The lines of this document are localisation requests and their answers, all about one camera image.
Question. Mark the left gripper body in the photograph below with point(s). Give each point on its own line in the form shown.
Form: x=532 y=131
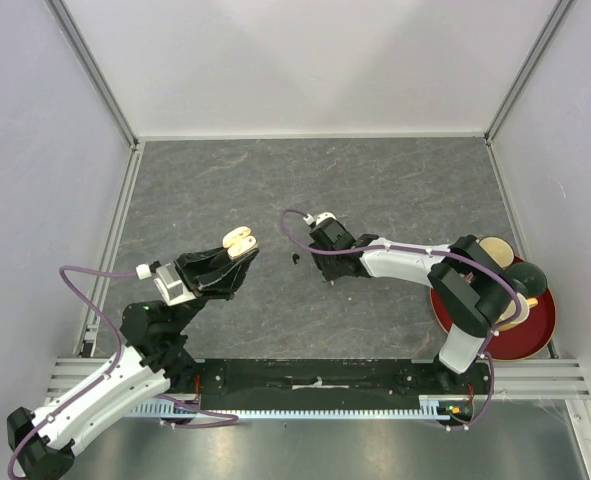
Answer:
x=193 y=284

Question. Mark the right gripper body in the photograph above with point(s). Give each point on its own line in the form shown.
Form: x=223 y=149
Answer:
x=326 y=264

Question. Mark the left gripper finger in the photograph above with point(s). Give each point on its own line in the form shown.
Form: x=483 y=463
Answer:
x=224 y=283
x=205 y=262

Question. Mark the beige earbud charging case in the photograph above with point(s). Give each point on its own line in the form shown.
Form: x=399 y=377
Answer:
x=238 y=242

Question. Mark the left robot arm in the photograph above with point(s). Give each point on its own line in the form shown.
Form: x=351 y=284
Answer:
x=150 y=360

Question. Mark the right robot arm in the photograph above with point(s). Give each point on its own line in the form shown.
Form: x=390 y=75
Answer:
x=383 y=258

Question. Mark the cream mug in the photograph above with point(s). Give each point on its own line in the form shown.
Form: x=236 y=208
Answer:
x=499 y=250

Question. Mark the dark green cup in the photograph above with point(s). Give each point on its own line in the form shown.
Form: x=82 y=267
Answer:
x=529 y=279

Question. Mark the red round tray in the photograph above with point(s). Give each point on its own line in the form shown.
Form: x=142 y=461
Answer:
x=530 y=325

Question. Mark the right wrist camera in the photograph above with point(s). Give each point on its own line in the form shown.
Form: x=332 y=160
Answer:
x=323 y=217

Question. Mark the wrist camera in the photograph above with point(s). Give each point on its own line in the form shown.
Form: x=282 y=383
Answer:
x=171 y=287
x=323 y=217

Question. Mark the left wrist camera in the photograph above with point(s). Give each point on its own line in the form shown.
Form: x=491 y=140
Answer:
x=171 y=287

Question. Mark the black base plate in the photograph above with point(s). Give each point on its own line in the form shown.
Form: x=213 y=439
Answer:
x=325 y=384

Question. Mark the slotted cable duct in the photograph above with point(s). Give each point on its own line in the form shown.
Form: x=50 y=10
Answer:
x=427 y=410

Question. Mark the cream cup with handle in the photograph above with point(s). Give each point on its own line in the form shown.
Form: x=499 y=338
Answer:
x=508 y=319

